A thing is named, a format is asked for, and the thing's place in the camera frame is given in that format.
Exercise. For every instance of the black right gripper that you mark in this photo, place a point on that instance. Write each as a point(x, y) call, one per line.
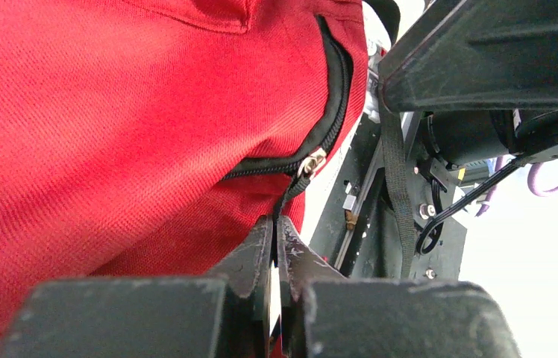
point(468, 55)

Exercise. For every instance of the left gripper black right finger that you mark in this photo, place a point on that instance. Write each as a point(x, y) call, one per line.
point(327, 315)

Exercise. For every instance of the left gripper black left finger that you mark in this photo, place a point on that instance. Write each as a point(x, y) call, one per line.
point(223, 313)

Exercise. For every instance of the red student backpack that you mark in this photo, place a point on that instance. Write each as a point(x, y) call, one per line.
point(145, 138)

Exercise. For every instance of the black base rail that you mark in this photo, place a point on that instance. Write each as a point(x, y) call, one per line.
point(349, 221)

